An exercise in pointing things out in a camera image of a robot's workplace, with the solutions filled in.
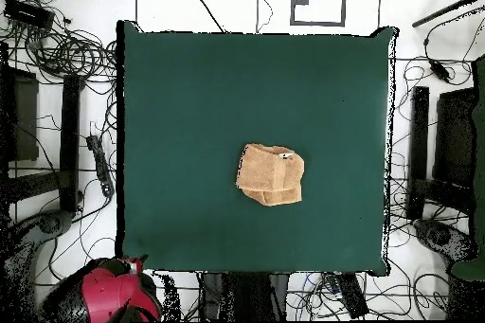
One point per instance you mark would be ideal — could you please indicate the tan terry towel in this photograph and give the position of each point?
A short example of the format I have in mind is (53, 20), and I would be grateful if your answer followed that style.
(265, 171)

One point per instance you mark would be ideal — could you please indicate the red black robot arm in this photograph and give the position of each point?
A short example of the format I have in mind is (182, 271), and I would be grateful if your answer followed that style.
(110, 292)

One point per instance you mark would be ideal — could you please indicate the dark flat panel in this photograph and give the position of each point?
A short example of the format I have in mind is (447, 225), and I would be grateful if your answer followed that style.
(454, 137)
(24, 118)

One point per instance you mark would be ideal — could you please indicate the gray stand foot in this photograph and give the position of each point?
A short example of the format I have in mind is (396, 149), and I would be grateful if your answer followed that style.
(439, 236)
(49, 224)

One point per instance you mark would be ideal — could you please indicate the black power strip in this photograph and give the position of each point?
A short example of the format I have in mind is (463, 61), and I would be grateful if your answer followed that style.
(100, 165)

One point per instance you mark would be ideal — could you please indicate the black stand bar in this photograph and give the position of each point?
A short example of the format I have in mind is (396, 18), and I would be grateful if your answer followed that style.
(418, 141)
(70, 141)

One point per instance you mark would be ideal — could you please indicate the dark green table cloth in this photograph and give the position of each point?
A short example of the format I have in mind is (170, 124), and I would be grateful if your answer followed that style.
(197, 111)

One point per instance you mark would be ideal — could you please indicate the black rectangular device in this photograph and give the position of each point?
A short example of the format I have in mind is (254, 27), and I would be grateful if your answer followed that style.
(352, 296)

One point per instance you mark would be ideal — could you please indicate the black electronics box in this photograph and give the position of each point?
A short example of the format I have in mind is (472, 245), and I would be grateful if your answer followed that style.
(28, 14)

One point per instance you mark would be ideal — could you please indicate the black power adapter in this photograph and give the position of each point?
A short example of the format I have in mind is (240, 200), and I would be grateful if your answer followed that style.
(439, 70)

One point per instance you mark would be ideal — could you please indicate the black tripod pole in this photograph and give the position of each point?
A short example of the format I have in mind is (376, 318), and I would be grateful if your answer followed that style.
(439, 12)

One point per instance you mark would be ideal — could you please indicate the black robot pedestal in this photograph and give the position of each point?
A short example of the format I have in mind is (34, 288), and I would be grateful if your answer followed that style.
(242, 296)

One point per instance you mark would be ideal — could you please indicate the gray square floor frame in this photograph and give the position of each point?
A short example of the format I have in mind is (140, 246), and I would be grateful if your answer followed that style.
(318, 23)

